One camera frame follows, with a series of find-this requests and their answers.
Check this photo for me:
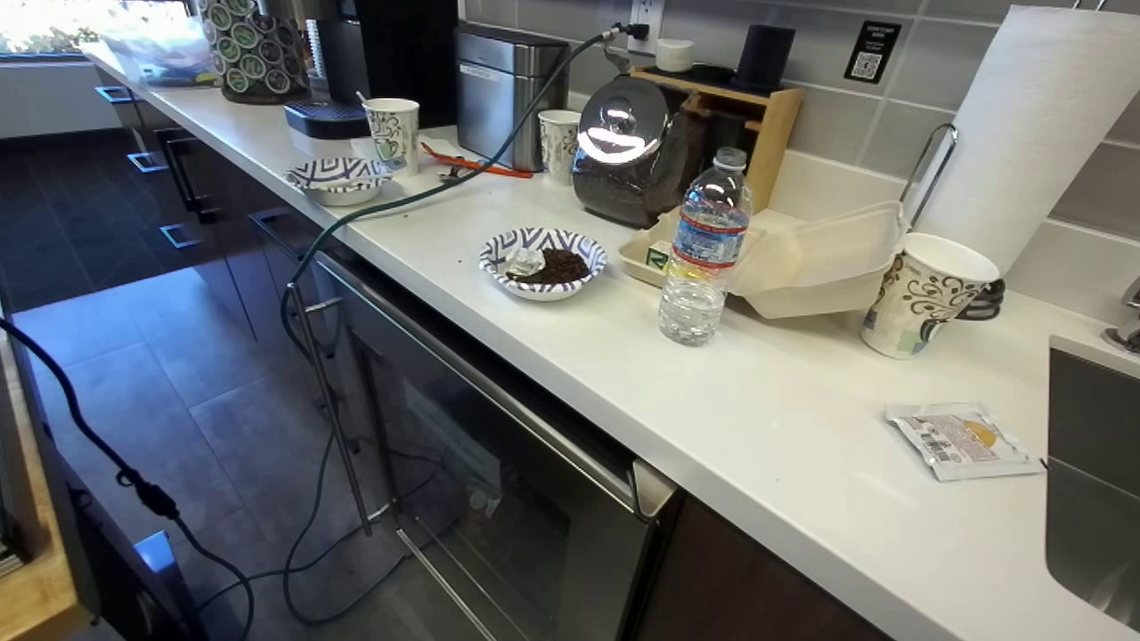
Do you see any black pod coffee maker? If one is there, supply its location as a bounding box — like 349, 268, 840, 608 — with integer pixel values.
570, 76, 717, 230

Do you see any black wall sign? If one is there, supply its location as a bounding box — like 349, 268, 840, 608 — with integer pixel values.
840, 17, 905, 90

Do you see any patterned paper bowl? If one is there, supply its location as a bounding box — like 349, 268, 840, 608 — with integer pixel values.
286, 153, 393, 210

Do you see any coffee pod carousel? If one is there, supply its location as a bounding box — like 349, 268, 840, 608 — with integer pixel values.
196, 0, 314, 106

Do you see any stainless steel appliance box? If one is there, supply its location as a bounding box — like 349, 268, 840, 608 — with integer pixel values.
453, 23, 573, 178

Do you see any tall black coffee machine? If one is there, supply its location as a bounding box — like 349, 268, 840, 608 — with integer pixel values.
282, 0, 462, 143

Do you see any thick black cable with connector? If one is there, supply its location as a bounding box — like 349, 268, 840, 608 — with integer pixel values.
0, 315, 261, 641

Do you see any red stirrer stick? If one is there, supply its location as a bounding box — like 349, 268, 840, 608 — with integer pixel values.
416, 138, 538, 182

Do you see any small snack packet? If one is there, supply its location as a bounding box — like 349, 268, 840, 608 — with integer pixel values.
884, 398, 1049, 483

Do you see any clear plastic bag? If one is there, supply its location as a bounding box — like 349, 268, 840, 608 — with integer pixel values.
88, 0, 221, 90

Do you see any under counter glass door fridge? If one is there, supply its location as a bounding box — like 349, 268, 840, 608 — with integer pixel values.
311, 249, 679, 641

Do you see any large patterned paper cup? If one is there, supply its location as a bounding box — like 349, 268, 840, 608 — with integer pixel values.
860, 228, 1007, 362

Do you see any wooden pod rack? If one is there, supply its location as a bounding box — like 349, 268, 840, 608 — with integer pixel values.
622, 63, 804, 216

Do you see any white paper towel roll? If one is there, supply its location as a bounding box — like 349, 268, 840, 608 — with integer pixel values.
912, 4, 1140, 279

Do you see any black cylinder speaker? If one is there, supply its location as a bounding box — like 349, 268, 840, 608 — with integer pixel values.
734, 23, 797, 95

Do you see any black power cable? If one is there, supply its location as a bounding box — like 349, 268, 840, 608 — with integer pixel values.
193, 23, 634, 629

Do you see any patterned paper plate with food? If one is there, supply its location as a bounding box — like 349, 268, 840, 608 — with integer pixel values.
476, 224, 608, 306

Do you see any plain patterned paper cup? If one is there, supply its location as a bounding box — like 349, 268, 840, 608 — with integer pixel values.
533, 106, 586, 186

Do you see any clear plastic water bottle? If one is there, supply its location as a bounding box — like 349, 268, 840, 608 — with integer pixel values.
655, 143, 755, 350

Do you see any patterned paper cup with stirrer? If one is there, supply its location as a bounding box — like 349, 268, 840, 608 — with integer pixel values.
353, 90, 423, 172

